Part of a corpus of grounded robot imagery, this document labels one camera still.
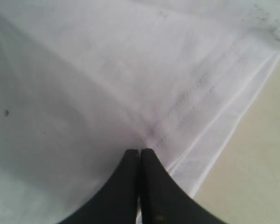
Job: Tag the white t-shirt red Chinese patch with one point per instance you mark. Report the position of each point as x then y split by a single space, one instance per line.
81 81

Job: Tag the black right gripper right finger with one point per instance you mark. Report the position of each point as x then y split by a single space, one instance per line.
161 199

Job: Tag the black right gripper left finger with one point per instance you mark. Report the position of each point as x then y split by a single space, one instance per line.
116 201

